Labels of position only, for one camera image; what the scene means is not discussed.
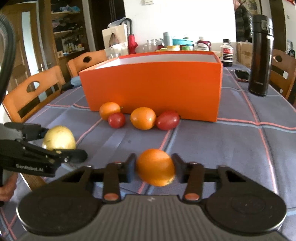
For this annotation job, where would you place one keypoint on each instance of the dark liquid bottle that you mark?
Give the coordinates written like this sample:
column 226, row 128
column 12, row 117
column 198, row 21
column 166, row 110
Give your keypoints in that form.
column 226, row 53

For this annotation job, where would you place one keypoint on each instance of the white paper bag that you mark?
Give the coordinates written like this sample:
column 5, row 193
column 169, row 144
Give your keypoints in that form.
column 115, row 41

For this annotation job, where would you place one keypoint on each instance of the red folded umbrella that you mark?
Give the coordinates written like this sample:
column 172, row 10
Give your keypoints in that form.
column 132, row 44

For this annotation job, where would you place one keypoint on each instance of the plaid blue tablecloth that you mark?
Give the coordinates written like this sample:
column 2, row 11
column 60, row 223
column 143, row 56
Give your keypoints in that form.
column 253, row 135

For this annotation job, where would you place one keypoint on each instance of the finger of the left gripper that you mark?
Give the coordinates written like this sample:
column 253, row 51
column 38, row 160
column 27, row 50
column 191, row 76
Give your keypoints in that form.
column 22, row 157
column 23, row 131

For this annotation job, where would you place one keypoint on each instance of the orange cardboard box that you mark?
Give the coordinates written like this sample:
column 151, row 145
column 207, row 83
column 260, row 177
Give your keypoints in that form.
column 188, row 82

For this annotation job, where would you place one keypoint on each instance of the wooden chair right far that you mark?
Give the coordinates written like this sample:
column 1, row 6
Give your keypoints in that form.
column 282, row 75

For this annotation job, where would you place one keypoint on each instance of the black thermos bottle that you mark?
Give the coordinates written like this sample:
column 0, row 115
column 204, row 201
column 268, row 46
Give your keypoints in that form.
column 262, row 50

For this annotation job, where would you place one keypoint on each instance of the small orange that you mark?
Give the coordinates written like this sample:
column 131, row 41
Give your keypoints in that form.
column 108, row 109
column 143, row 118

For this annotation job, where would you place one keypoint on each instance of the red tomato round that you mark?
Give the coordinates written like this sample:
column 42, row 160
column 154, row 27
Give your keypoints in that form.
column 116, row 120

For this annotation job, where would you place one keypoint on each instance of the wooden chair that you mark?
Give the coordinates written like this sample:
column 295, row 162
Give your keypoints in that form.
column 85, row 61
column 30, row 89
column 282, row 75

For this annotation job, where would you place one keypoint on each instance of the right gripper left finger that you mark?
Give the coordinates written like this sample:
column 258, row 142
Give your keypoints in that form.
column 115, row 174

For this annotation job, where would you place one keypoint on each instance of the wooden chair left near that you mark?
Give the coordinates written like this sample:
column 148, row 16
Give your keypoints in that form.
column 30, row 89

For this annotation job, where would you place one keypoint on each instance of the person left hand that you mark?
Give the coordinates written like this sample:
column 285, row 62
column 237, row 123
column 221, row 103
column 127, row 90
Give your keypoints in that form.
column 7, row 191

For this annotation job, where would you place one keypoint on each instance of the cardboard box background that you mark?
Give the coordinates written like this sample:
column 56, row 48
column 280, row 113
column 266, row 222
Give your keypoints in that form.
column 244, row 53

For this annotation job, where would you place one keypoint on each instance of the small orange left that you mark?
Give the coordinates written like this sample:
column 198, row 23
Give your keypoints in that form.
column 108, row 109

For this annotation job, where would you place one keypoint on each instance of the red tomato oblong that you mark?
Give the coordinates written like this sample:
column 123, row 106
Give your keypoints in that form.
column 168, row 120

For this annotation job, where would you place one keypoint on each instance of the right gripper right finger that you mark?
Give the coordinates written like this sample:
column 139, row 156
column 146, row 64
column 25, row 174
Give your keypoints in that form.
column 192, row 174

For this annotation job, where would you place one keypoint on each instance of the large orange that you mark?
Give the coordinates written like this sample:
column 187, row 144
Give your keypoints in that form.
column 155, row 167

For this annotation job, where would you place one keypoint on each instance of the smartphone on table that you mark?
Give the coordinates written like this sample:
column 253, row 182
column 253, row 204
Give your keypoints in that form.
column 241, row 76

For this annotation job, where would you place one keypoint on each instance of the teal bowl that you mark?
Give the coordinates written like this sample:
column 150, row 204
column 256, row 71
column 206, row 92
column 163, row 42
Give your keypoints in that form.
column 183, row 42

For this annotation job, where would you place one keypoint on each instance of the yellow green mug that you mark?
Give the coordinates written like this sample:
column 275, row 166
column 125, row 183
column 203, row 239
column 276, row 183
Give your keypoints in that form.
column 170, row 48

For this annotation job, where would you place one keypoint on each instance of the wooden display cabinet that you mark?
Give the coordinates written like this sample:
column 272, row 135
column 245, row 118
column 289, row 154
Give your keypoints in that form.
column 63, row 29

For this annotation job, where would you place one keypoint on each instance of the small orange middle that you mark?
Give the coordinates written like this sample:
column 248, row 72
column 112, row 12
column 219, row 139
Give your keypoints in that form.
column 143, row 118

